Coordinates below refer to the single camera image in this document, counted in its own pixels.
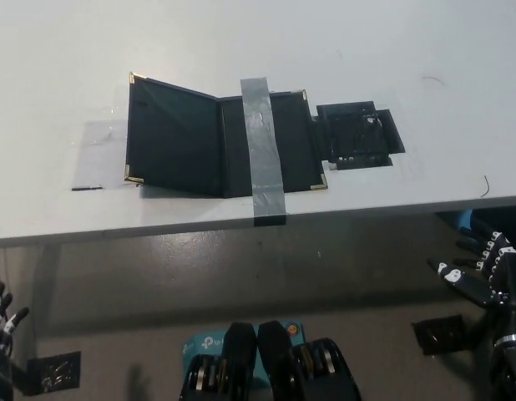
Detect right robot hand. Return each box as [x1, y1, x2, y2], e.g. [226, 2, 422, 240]
[426, 227, 516, 342]

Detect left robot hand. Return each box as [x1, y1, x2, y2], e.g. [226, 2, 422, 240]
[0, 282, 31, 373]

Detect black diary with gold corners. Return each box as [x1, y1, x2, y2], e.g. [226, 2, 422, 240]
[124, 71, 329, 200]

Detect black robot body blocks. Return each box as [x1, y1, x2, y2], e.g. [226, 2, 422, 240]
[178, 320, 363, 401]

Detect black floor tape mark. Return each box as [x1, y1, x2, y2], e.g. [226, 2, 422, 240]
[411, 314, 468, 357]
[25, 350, 82, 396]

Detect blue object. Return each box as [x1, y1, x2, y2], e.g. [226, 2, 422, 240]
[457, 210, 477, 231]

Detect clear tape patch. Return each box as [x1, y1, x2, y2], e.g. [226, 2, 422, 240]
[69, 118, 130, 191]

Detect teal tp-link box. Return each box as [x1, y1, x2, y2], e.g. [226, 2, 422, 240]
[181, 320, 305, 388]

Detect black tape patch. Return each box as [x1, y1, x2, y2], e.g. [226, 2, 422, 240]
[309, 99, 407, 171]

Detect black table frame bar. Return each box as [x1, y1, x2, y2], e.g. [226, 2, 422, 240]
[10, 361, 34, 396]

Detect grey duct tape strip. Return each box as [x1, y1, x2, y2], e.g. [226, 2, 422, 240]
[239, 77, 291, 228]

